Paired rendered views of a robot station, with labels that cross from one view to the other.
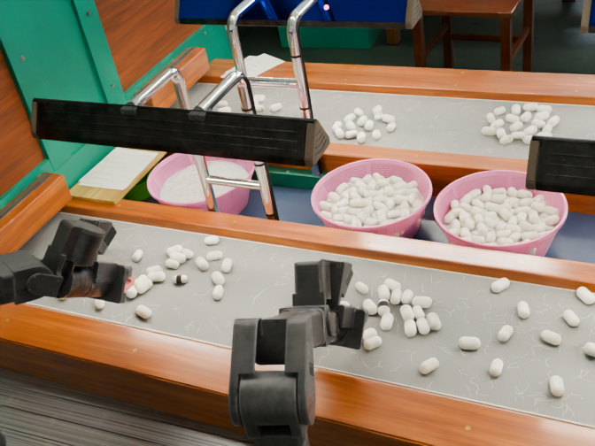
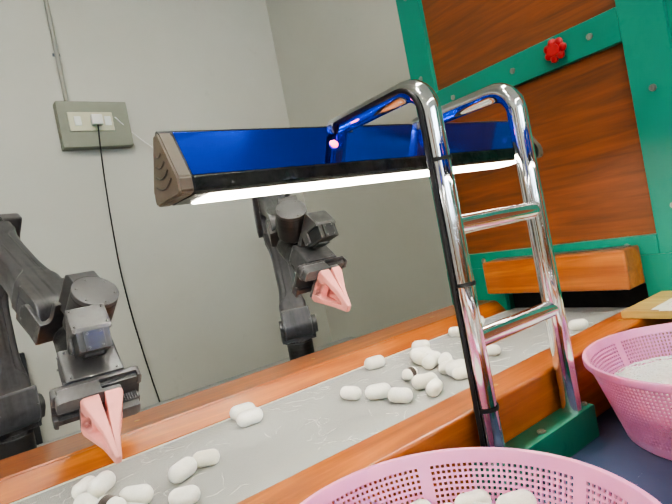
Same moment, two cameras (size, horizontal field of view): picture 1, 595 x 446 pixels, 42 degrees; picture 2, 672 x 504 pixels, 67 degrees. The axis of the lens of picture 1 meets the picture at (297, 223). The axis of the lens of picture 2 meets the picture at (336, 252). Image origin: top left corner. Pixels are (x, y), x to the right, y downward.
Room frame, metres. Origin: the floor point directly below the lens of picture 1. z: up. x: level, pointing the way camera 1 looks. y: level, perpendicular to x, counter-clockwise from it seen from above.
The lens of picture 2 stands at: (1.51, -0.47, 0.97)
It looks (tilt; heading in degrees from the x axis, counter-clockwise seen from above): 1 degrees down; 114
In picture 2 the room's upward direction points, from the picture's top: 11 degrees counter-clockwise
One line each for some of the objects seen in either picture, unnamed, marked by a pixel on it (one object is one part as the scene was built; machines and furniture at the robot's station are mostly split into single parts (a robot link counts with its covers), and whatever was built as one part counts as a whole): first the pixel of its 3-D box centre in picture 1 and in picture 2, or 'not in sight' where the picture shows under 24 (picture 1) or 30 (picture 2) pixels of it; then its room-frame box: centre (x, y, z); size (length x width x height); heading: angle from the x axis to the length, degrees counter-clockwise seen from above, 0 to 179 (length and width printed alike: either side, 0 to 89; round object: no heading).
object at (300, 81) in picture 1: (289, 89); not in sight; (1.72, -0.05, 0.90); 0.20 x 0.19 x 0.45; 59
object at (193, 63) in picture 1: (173, 80); not in sight; (2.07, 0.27, 0.83); 0.30 x 0.06 x 0.07; 149
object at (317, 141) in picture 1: (166, 125); (386, 150); (1.31, 0.20, 1.08); 0.62 x 0.08 x 0.07; 59
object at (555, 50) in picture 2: not in sight; (556, 50); (1.56, 0.59, 1.24); 0.04 x 0.02 x 0.05; 149
